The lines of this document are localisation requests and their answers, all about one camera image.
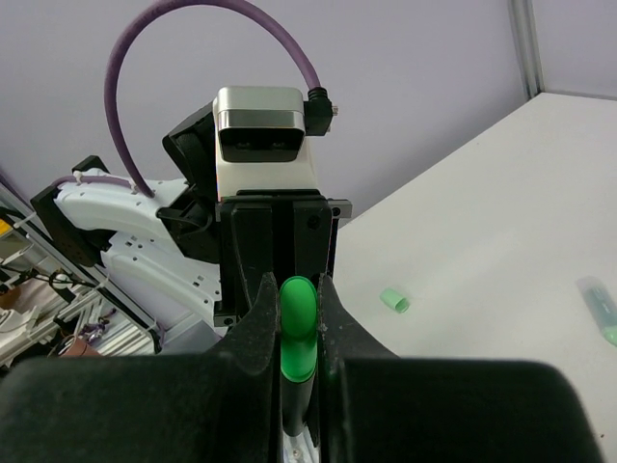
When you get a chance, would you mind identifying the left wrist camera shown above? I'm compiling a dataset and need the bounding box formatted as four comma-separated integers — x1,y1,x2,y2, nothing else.
212,86,318,200

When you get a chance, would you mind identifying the pale green pen cap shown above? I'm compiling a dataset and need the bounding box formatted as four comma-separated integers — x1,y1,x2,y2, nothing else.
379,287,410,313

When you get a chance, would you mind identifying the aluminium mounting rail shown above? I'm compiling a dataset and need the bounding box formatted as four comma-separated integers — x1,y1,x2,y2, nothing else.
282,425,320,463

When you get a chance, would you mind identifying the pale green highlighter pen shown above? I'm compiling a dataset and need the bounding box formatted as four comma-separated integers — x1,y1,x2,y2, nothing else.
577,276,616,346

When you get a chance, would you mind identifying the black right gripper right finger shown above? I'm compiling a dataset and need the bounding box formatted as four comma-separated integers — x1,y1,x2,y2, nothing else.
317,275,603,462

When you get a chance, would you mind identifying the left aluminium frame post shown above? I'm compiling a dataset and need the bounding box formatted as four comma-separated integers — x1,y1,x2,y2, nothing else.
508,0,545,99

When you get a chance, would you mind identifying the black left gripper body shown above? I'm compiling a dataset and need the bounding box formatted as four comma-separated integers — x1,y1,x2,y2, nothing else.
214,190,352,328

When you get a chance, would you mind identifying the black green-tipped marker pen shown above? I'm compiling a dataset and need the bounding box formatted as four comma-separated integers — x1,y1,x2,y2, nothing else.
281,372,316,437

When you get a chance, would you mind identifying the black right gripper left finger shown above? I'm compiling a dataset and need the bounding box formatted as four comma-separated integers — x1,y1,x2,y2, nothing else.
1,274,281,462

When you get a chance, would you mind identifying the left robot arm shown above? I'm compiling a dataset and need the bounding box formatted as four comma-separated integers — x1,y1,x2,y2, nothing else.
31,97,350,341

